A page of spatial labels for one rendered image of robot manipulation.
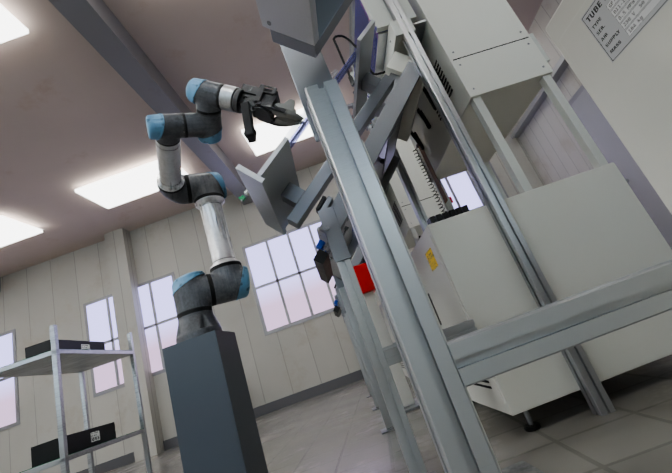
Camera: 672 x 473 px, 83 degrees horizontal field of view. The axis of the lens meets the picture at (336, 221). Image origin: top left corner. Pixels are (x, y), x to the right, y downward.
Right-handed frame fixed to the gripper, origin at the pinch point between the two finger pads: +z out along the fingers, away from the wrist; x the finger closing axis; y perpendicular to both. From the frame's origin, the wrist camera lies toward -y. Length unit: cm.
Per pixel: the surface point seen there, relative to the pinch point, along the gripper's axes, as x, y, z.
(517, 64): 14, 53, 64
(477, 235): 15, -15, 60
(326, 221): 11.7, -23.9, 15.3
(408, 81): 14.9, 35.8, 27.9
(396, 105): 15.1, 24.9, 26.1
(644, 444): -11, -59, 91
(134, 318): 465, -89, -267
